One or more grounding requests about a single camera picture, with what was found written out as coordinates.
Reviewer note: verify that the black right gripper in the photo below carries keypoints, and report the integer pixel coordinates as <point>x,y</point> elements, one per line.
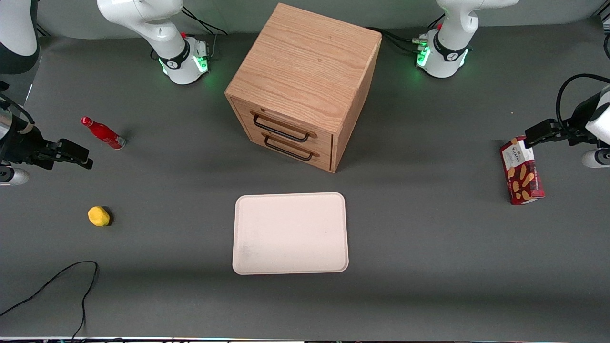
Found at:
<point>20,143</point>

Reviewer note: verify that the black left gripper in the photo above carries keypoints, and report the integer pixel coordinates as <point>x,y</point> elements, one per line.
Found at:
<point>578,116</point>

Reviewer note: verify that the red coke bottle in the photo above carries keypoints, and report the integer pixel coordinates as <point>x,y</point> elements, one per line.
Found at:
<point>102,133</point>

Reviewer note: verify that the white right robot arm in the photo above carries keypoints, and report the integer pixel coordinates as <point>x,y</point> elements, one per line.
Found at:
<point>167,38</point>

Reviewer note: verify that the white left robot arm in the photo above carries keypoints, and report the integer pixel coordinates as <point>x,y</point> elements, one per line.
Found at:
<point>450,52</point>

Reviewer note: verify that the cream rectangular tray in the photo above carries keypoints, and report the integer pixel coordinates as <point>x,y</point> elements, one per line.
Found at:
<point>290,233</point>

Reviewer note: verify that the red shortbread cookie box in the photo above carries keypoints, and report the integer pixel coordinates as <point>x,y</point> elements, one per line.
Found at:
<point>523,176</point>

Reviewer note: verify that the yellow lemon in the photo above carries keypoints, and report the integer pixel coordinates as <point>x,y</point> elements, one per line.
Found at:
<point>98,216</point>

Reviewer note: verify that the wooden drawer front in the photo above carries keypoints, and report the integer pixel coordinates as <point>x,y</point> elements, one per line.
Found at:
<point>321,161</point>
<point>324,143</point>

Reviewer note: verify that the wooden drawer cabinet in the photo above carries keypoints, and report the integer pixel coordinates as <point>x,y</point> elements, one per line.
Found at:
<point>305,71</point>

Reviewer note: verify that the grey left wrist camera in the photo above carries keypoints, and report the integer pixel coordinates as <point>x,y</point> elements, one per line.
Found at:
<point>598,158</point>

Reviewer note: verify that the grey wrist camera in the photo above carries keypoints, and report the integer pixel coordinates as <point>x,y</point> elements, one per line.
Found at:
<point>12,176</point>
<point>598,158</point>

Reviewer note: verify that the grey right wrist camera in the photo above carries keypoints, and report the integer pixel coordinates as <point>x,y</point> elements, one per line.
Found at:
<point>12,176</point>

